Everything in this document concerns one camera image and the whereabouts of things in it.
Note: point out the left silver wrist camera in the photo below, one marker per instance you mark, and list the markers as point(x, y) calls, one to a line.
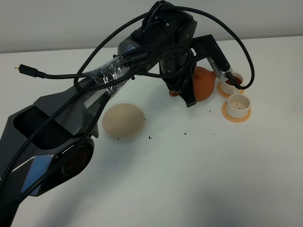
point(206, 47)

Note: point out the near white teacup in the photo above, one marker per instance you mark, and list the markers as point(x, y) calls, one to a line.
point(238, 106)

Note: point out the cream teapot saucer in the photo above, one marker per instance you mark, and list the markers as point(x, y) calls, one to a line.
point(123, 121)

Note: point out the orange coaster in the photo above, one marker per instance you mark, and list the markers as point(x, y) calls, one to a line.
point(236, 120)
point(221, 92)

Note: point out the far orange coaster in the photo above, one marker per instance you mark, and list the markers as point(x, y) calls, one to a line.
point(221, 92)

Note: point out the white teacup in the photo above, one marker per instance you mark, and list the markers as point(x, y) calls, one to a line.
point(237, 77)
point(238, 106)

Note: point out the brown clay teapot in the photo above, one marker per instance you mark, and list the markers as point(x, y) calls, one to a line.
point(203, 83)

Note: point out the near orange coaster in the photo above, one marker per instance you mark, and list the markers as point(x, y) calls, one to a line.
point(236, 120)

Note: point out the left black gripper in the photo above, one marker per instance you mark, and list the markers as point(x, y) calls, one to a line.
point(176, 69)

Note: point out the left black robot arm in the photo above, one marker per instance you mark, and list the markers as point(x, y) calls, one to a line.
point(51, 141)

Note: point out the far white teacup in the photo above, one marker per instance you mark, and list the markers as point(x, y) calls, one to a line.
point(237, 77)

